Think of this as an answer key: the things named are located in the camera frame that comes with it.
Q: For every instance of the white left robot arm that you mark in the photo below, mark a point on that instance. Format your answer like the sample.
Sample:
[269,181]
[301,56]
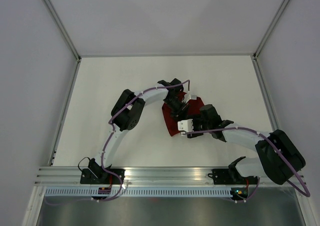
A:
[126,114]

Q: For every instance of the aluminium frame post left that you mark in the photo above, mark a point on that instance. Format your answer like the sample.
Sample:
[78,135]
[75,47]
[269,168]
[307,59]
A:
[59,24]

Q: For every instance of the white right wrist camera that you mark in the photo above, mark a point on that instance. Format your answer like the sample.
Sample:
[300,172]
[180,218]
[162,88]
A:
[185,125]

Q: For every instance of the red cloth napkin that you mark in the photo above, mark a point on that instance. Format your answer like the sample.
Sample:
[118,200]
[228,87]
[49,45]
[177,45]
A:
[172,123]

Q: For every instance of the white slotted cable duct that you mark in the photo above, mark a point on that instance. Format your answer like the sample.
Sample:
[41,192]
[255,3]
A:
[140,191]

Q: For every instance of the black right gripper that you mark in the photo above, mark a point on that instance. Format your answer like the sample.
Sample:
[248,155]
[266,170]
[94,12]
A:
[195,118]

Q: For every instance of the aluminium frame post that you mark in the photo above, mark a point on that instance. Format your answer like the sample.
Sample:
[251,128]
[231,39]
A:
[271,27]
[59,24]

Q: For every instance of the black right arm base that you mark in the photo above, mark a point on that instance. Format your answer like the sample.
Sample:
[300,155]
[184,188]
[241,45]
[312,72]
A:
[224,176]

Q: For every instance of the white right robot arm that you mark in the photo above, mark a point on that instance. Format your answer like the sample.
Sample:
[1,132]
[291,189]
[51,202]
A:
[277,156]

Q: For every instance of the aluminium front rail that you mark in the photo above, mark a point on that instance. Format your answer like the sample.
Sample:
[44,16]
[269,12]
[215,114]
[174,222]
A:
[133,176]

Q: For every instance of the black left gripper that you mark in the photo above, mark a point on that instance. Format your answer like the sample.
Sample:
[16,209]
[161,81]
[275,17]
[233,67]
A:
[181,112]

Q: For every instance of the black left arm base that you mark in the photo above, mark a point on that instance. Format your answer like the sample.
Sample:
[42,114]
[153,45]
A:
[87,177]

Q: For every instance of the aluminium frame post right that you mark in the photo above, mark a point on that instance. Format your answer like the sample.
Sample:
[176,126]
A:
[271,27]

